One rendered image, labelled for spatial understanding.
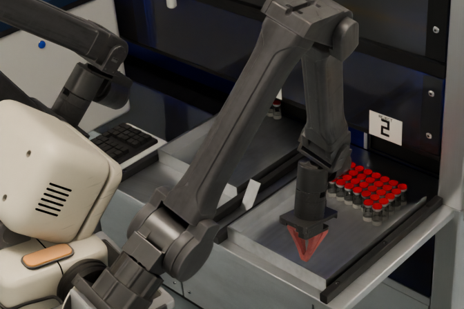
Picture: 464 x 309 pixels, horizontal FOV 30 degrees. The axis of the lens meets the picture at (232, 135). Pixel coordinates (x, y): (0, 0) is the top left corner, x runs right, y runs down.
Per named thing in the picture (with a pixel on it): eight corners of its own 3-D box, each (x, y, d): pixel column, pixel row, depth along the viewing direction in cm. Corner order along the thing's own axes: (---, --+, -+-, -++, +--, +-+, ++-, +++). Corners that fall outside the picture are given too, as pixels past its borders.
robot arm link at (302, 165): (292, 158, 158) (319, 167, 155) (312, 147, 163) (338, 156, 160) (289, 192, 160) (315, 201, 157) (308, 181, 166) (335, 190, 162)
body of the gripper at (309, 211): (337, 220, 165) (342, 185, 162) (304, 237, 158) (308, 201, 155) (311, 209, 169) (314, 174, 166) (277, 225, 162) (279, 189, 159)
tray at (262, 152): (253, 105, 229) (253, 93, 227) (331, 136, 213) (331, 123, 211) (159, 161, 209) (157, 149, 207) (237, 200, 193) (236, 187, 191)
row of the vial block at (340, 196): (324, 187, 194) (323, 170, 192) (390, 217, 183) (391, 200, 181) (317, 192, 193) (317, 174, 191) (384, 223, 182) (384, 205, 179)
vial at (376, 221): (375, 218, 183) (375, 201, 181) (384, 223, 182) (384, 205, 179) (369, 223, 182) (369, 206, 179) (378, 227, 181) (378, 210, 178)
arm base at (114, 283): (68, 280, 123) (110, 325, 115) (103, 234, 124) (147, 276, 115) (107, 299, 129) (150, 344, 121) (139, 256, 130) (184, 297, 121)
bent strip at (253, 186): (252, 200, 192) (250, 178, 189) (262, 205, 191) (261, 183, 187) (208, 231, 184) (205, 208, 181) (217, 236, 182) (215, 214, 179)
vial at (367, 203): (366, 214, 185) (366, 197, 182) (375, 218, 183) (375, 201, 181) (360, 219, 183) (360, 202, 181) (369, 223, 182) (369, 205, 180)
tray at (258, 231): (329, 167, 201) (329, 155, 199) (425, 210, 185) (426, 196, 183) (228, 239, 181) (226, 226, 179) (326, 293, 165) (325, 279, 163)
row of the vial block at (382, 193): (330, 183, 196) (329, 165, 193) (396, 212, 184) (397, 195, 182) (324, 187, 194) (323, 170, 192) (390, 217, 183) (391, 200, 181)
